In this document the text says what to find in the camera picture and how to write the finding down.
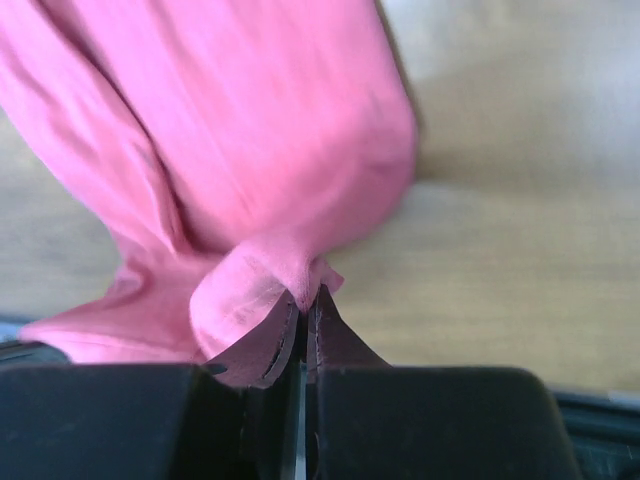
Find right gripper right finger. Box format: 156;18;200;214
307;288;581;479

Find red t-shirt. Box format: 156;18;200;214
1;1;417;363

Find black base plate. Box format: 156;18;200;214
0;312;640;480

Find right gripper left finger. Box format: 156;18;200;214
1;295;300;479

